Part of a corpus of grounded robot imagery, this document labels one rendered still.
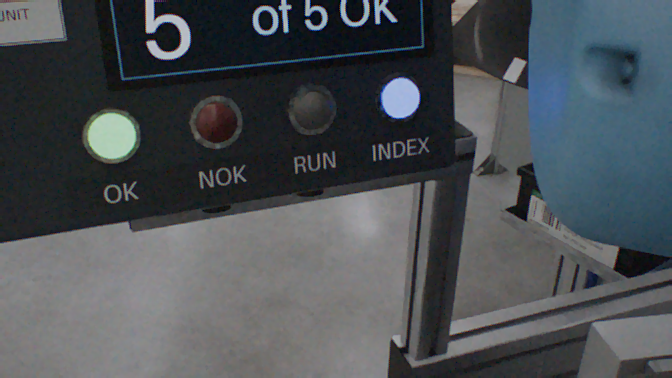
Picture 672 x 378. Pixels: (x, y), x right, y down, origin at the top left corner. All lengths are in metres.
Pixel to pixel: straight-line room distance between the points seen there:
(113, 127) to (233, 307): 1.70
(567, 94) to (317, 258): 2.05
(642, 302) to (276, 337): 1.33
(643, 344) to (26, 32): 0.36
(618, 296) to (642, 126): 0.57
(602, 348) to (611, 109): 0.29
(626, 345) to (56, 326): 1.77
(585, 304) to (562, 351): 0.05
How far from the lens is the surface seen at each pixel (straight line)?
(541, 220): 0.87
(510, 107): 2.66
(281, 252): 2.24
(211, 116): 0.35
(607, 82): 0.17
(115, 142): 0.35
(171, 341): 1.94
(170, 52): 0.35
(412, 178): 0.49
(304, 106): 0.36
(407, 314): 0.59
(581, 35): 0.17
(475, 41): 1.01
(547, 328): 0.65
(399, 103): 0.38
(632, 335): 0.45
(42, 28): 0.35
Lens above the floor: 1.26
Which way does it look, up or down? 29 degrees down
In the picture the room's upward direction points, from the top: 1 degrees clockwise
